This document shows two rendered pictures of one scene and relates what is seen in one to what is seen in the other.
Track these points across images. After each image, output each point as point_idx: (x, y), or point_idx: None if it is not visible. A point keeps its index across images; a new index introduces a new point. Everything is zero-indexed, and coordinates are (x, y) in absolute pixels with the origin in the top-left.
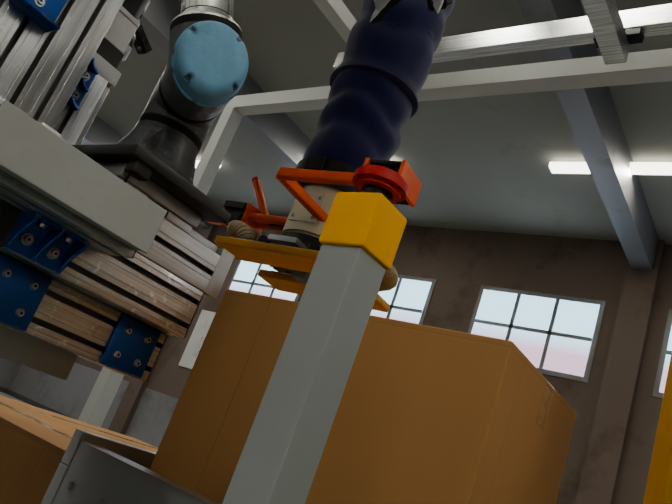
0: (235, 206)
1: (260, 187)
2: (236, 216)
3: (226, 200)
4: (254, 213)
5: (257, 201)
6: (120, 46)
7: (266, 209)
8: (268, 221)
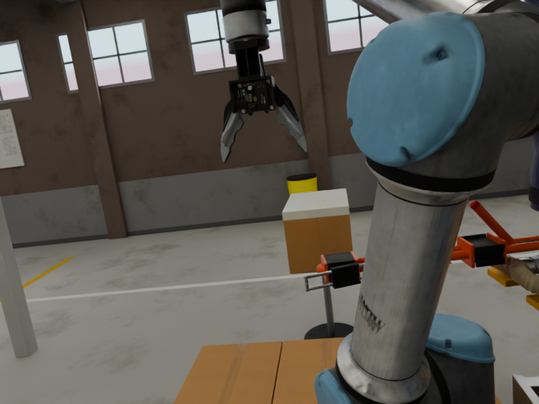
0: (493, 251)
1: (488, 212)
2: (501, 261)
3: (476, 248)
4: (510, 247)
5: (495, 229)
6: None
7: (508, 233)
8: (531, 250)
